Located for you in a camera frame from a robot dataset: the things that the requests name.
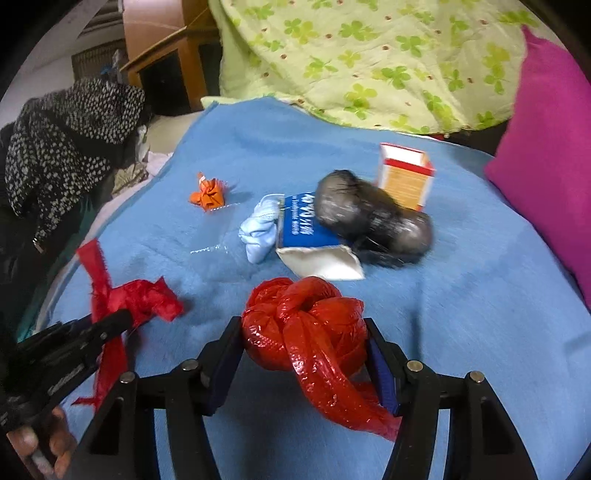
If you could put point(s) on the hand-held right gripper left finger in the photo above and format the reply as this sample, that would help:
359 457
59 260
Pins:
224 364

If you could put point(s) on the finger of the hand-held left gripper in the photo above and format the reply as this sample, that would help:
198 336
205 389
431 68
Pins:
115 319
91 353

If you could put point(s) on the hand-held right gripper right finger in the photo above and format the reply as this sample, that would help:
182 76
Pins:
383 374

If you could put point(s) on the torn red plastic strip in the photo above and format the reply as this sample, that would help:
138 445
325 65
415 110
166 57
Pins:
134 297

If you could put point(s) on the knotted red plastic bag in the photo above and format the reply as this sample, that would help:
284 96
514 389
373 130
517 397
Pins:
300 323

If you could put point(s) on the orange wrapper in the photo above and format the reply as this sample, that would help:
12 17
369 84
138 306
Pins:
210 196

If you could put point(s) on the red and tan carton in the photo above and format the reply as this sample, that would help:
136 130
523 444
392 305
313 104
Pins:
406 184

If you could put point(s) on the person's left hand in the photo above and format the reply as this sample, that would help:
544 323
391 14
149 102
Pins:
60 443

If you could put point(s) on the blue fleece blanket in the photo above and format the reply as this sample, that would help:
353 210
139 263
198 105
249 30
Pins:
461 300

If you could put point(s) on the clear plastic wrapper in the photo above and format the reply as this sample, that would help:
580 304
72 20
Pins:
217 240

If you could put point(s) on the patterned beige cloth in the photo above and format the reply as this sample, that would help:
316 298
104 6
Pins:
129 177

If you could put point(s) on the light blue cloth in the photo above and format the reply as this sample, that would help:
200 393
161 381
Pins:
258 226

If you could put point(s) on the blue and white pouch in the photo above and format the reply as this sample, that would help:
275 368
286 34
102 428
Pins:
304 226

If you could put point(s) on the black plastic bag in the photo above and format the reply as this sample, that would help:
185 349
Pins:
346 203

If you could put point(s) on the black white-dotted garment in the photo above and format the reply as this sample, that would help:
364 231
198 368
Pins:
60 147

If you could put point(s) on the magenta pillow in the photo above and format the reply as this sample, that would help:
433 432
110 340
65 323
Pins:
545 161

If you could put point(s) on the wooden nightstand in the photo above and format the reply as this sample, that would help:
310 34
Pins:
184 60

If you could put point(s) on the green clover quilt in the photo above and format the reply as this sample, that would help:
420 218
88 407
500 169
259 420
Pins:
369 55

